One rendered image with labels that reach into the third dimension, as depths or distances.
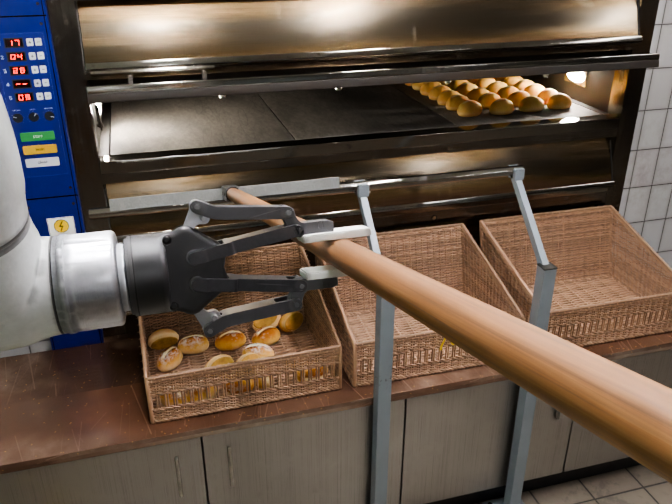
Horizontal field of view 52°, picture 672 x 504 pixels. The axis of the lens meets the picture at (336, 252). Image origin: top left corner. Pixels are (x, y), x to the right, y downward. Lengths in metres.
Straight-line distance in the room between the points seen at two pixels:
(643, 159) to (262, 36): 1.52
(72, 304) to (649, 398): 0.48
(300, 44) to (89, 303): 1.60
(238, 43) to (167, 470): 1.23
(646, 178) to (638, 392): 2.64
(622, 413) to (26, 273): 0.48
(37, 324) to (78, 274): 0.05
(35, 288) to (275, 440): 1.49
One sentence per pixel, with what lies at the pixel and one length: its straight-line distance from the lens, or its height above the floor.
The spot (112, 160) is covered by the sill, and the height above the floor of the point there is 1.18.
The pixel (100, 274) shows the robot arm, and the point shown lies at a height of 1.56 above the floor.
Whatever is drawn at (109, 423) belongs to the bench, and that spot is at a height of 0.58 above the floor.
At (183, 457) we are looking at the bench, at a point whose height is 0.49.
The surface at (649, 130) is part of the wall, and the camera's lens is 2.84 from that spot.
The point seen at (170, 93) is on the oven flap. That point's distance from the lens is 1.98.
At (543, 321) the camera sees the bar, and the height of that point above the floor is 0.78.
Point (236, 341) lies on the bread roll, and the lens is 2.23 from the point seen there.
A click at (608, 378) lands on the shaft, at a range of 0.30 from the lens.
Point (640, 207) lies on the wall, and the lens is 2.95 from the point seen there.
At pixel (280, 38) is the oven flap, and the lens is 2.14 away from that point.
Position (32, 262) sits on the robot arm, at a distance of 0.63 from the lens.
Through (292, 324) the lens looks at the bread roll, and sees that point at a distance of 2.30.
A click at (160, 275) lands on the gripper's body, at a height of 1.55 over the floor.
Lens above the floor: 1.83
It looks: 26 degrees down
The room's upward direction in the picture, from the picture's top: straight up
